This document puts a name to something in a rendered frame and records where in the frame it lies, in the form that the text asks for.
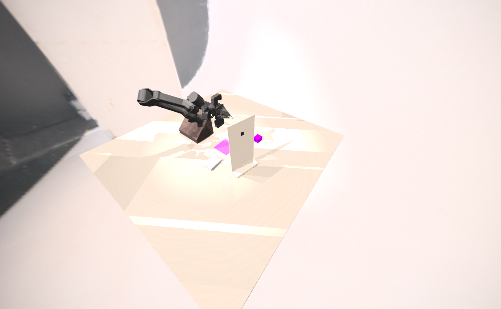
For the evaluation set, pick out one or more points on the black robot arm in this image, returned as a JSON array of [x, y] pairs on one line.
[[187, 107]]

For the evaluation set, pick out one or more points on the magenta square zone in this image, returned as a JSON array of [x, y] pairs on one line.
[[223, 147]]

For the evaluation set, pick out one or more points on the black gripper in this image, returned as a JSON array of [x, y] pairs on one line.
[[218, 111]]

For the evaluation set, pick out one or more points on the white flat rectangular block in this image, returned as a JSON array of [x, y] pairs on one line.
[[212, 162]]

